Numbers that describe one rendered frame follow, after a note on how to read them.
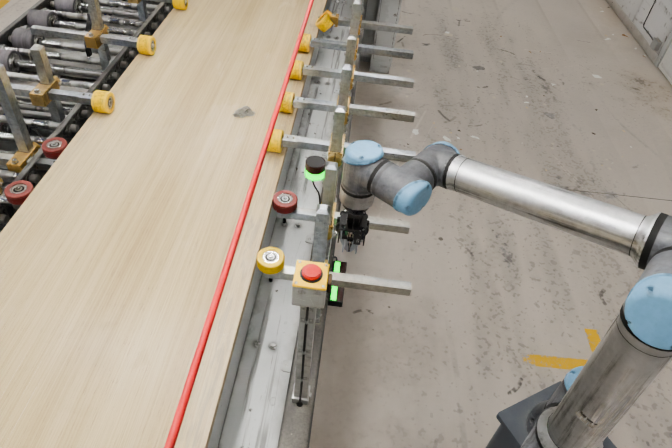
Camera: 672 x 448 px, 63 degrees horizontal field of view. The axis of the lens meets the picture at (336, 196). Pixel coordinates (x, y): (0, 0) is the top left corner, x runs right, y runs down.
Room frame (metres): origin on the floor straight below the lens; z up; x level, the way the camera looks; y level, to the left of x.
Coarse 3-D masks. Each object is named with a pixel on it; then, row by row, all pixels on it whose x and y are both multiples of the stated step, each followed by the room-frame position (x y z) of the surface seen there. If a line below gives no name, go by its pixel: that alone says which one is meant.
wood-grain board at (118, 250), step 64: (192, 0) 2.66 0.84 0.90; (256, 0) 2.75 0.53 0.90; (320, 0) 2.85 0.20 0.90; (192, 64) 2.04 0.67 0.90; (256, 64) 2.10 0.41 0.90; (128, 128) 1.55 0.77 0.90; (192, 128) 1.59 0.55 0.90; (256, 128) 1.64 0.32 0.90; (64, 192) 1.19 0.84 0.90; (128, 192) 1.22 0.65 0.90; (192, 192) 1.25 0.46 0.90; (256, 192) 1.29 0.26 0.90; (0, 256) 0.92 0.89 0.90; (64, 256) 0.94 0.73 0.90; (128, 256) 0.97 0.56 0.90; (192, 256) 0.99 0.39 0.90; (256, 256) 1.02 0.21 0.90; (0, 320) 0.72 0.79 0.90; (64, 320) 0.74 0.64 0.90; (128, 320) 0.76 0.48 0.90; (192, 320) 0.78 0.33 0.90; (0, 384) 0.56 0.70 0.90; (64, 384) 0.58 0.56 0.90; (128, 384) 0.60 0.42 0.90
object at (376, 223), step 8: (296, 208) 1.28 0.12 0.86; (304, 208) 1.28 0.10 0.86; (280, 216) 1.25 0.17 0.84; (288, 216) 1.25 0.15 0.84; (296, 216) 1.26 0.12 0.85; (304, 216) 1.26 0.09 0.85; (312, 216) 1.26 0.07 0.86; (336, 216) 1.26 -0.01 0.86; (368, 216) 1.28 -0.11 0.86; (376, 224) 1.25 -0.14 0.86; (384, 224) 1.25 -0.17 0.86; (392, 224) 1.26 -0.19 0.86; (400, 224) 1.26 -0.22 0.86; (408, 224) 1.26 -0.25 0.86; (400, 232) 1.25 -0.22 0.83; (408, 232) 1.25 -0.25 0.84
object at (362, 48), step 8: (312, 40) 2.26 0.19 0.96; (320, 40) 2.27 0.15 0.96; (328, 40) 2.28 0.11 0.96; (328, 48) 2.26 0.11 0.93; (336, 48) 2.26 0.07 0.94; (344, 48) 2.25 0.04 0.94; (360, 48) 2.25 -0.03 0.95; (368, 48) 2.25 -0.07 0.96; (376, 48) 2.26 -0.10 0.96; (384, 48) 2.27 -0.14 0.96; (392, 48) 2.27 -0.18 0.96; (392, 56) 2.25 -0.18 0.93; (400, 56) 2.25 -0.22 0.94; (408, 56) 2.25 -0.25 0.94
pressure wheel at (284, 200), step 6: (282, 192) 1.30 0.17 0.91; (288, 192) 1.30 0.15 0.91; (276, 198) 1.27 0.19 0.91; (282, 198) 1.27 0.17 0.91; (288, 198) 1.28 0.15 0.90; (294, 198) 1.27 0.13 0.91; (276, 204) 1.24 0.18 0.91; (282, 204) 1.24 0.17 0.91; (288, 204) 1.24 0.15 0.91; (294, 204) 1.25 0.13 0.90; (276, 210) 1.24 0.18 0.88; (282, 210) 1.23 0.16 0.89; (288, 210) 1.24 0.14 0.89; (294, 210) 1.25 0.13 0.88
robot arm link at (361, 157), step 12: (360, 144) 1.04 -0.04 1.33; (372, 144) 1.04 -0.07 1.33; (348, 156) 1.00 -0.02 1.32; (360, 156) 0.99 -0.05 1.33; (372, 156) 0.99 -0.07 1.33; (348, 168) 1.00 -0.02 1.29; (360, 168) 0.98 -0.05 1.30; (372, 168) 0.98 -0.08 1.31; (348, 180) 0.99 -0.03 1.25; (360, 180) 0.97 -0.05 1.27; (348, 192) 0.99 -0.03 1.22; (360, 192) 0.98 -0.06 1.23
